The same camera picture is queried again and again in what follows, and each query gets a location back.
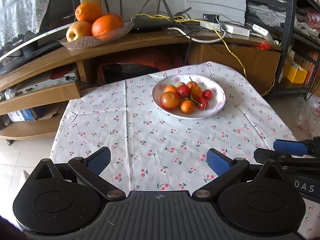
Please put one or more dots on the black power adapter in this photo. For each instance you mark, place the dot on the black power adapter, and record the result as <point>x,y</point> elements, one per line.
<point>211,18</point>

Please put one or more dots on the large orange top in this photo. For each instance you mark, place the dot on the large orange top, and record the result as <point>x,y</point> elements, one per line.
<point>88,12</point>

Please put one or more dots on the white floral ceramic plate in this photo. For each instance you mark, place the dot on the white floral ceramic plate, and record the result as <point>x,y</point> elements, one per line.
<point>189,96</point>

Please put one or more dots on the mandarin orange with leaf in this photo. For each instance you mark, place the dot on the mandarin orange with leaf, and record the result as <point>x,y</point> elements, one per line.
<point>195,93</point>

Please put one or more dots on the black flat tv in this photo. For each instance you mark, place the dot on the black flat tv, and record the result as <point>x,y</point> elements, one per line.
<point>25,48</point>

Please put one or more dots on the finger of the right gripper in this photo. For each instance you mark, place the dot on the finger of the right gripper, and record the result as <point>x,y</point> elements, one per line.
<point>298,148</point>
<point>262,155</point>

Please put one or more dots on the cherry print tablecloth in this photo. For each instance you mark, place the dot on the cherry print tablecloth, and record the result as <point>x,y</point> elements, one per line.
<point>155,151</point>

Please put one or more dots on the large orange front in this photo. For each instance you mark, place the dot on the large orange front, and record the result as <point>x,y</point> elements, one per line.
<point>104,25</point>

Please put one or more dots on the white lace curtain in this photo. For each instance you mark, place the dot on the white lace curtain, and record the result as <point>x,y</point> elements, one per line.
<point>20,16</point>

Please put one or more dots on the red cherry tomato round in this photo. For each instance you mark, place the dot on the red cherry tomato round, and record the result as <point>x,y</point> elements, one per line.
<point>207,94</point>

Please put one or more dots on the small yellow potato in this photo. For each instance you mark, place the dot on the small yellow potato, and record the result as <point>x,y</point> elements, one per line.
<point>179,84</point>

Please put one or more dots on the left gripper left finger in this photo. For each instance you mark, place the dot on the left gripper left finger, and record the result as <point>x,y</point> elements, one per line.
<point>88,171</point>

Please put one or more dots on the mandarin orange large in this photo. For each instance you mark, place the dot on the mandarin orange large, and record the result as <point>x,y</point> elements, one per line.
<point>170,88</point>

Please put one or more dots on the small red cherry tomato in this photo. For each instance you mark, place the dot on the small red cherry tomato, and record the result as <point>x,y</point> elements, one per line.
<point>203,104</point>

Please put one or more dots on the yellow cardboard box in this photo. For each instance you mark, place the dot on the yellow cardboard box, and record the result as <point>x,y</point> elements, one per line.
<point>296,74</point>

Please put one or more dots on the yellow red apple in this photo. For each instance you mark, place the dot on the yellow red apple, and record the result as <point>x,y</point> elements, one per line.
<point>77,30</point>

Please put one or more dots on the mandarin orange with stem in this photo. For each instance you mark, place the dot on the mandarin orange with stem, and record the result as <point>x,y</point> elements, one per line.
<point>192,83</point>

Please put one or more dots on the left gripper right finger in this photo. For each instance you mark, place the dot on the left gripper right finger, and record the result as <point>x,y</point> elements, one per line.
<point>228,171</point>

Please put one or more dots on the large orange back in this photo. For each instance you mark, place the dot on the large orange back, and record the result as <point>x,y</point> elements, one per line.
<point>120,19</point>

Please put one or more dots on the large orange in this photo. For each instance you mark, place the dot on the large orange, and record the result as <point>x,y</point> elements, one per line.
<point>104,25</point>
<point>88,12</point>
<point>120,19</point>

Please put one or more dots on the black metal shelf rack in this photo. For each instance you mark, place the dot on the black metal shelf rack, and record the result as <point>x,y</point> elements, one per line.
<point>284,20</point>

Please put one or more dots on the red object on cabinet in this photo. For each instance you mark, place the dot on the red object on cabinet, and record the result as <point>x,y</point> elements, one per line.
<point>264,46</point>

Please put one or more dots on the glass fruit dish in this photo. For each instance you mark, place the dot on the glass fruit dish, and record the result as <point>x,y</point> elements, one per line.
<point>93,41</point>

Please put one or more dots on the black wifi router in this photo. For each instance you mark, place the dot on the black wifi router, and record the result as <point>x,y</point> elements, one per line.
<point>162,17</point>

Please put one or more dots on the white power strip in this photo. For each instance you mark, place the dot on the white power strip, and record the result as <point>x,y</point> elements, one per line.
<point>228,28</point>

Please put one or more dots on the small mandarin orange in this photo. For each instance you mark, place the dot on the small mandarin orange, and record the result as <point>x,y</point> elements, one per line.
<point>187,107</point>

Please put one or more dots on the large red tomato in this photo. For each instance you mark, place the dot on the large red tomato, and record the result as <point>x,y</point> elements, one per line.
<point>169,100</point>

